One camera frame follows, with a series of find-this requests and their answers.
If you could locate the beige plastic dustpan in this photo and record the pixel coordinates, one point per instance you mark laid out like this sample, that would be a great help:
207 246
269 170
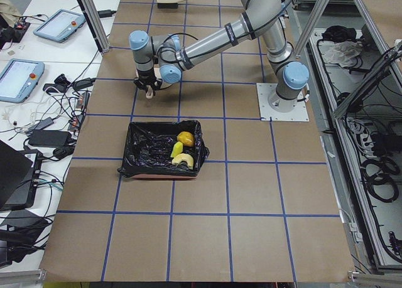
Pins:
150 90

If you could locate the beige hand brush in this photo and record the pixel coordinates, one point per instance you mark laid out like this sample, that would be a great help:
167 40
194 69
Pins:
168 4

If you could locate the teach pendant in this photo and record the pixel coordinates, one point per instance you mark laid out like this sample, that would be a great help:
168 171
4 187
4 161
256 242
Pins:
18 79
60 26

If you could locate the white crumpled cloth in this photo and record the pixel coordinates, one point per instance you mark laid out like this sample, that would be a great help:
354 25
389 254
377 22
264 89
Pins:
343 54

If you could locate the yellow sponge piece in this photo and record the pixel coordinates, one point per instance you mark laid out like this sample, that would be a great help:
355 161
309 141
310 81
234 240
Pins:
177 149

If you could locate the teach pendant near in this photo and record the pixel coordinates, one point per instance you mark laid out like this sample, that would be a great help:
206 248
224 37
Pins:
18 79

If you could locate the teach pendant far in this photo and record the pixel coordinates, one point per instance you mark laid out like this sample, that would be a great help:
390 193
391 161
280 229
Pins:
60 26

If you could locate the black webcam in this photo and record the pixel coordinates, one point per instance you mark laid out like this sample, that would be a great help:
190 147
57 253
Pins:
62 80

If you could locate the black lined trash bin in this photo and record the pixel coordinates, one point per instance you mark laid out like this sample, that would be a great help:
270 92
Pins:
148 147

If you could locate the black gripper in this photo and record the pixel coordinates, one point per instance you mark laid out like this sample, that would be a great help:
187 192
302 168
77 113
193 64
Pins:
146 78

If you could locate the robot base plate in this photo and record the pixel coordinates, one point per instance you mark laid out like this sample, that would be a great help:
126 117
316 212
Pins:
275 109

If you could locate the black laptop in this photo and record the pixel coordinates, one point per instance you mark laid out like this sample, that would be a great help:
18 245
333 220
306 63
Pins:
19 177

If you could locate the aluminium frame post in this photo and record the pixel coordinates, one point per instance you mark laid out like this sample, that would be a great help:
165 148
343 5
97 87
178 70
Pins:
94 22

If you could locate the orange toy fruit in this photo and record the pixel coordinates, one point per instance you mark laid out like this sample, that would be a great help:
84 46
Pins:
186 138

